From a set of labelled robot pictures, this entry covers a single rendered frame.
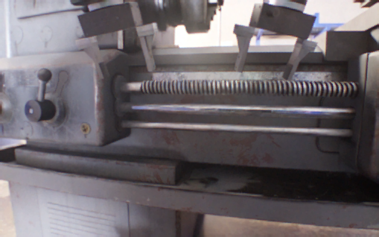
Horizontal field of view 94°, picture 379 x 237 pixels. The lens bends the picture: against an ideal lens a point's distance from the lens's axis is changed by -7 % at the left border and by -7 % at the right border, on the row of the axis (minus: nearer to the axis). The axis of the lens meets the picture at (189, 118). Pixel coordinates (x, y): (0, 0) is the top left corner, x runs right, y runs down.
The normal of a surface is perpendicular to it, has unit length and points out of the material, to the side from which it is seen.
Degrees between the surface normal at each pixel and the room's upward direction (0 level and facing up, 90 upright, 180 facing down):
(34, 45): 90
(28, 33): 90
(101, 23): 113
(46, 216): 90
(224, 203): 90
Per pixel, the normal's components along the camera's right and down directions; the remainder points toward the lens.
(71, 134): -0.20, 0.11
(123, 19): -0.14, 0.50
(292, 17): 0.07, 0.51
